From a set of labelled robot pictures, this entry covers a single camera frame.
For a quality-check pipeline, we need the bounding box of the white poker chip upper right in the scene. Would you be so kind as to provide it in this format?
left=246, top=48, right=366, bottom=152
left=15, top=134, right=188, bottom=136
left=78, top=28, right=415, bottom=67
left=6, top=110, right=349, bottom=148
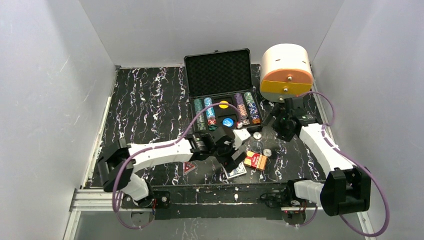
left=253, top=132, right=262, bottom=141

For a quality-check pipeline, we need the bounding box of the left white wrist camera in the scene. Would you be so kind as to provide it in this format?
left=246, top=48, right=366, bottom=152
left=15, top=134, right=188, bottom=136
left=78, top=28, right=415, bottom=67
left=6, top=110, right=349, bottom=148
left=232, top=128, right=251, bottom=150

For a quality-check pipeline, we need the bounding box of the blue playing card deck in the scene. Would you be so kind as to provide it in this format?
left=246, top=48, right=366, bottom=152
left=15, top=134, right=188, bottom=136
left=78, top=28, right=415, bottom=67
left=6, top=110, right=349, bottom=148
left=223, top=163, right=247, bottom=180

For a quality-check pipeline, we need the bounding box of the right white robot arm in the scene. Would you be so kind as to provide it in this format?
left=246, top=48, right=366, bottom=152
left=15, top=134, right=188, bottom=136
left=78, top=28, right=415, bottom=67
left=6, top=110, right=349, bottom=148
left=264, top=97, right=371, bottom=216

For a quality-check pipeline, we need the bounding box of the green blue white chip stack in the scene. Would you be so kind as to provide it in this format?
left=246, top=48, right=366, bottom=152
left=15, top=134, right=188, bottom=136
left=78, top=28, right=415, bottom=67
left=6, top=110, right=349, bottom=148
left=244, top=92, right=261, bottom=124

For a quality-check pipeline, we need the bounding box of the cyan red chip stack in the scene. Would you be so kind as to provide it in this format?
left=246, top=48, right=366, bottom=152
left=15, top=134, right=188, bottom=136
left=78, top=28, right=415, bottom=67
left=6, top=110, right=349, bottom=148
left=203, top=97, right=217, bottom=131

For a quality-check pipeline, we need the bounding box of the yellow round dealer button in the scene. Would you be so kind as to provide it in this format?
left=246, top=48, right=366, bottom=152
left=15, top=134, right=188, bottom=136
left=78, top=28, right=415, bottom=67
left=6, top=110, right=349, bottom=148
left=218, top=100, right=229, bottom=109

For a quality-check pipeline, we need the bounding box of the white round drawer cabinet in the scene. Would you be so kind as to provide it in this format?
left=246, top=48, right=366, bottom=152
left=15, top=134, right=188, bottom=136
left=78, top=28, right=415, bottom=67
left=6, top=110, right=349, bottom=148
left=259, top=43, right=314, bottom=103

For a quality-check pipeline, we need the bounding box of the white poker chip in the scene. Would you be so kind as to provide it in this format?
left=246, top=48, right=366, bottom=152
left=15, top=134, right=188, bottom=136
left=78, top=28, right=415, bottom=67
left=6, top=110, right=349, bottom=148
left=262, top=148, right=272, bottom=157
left=253, top=132, right=262, bottom=141

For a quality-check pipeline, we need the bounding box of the red playing card deck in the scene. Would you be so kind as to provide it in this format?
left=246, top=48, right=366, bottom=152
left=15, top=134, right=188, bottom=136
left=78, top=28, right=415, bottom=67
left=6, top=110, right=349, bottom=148
left=243, top=151, right=268, bottom=171

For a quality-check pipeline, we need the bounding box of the blue round blind button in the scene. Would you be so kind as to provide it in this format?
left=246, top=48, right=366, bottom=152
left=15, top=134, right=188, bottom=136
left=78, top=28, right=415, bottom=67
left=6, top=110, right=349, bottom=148
left=222, top=117, right=235, bottom=128

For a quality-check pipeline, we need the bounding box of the red triangular plaque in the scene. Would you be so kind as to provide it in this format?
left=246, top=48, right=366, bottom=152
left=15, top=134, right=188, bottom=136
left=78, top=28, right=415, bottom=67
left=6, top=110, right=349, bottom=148
left=183, top=161, right=197, bottom=175

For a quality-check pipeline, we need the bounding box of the black poker chip case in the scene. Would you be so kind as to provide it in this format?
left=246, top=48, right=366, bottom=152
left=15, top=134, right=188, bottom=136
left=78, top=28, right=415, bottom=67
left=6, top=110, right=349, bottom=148
left=183, top=48, right=263, bottom=134

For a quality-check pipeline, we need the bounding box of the purple orange chip stack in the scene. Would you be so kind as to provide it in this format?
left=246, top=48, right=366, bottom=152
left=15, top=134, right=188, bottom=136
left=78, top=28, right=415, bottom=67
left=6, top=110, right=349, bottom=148
left=234, top=93, right=250, bottom=126

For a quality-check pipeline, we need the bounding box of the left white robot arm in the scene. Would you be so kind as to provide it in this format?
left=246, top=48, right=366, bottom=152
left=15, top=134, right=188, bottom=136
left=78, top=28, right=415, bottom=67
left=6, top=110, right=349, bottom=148
left=97, top=127, right=251, bottom=202

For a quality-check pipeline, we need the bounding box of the clear round button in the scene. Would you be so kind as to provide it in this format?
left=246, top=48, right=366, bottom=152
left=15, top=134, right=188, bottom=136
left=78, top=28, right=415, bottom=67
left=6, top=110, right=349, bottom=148
left=248, top=140, right=264, bottom=154

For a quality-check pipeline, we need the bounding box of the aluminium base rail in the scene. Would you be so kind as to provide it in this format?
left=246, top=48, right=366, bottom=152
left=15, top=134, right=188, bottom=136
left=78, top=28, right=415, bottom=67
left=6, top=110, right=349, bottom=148
left=67, top=180, right=369, bottom=229

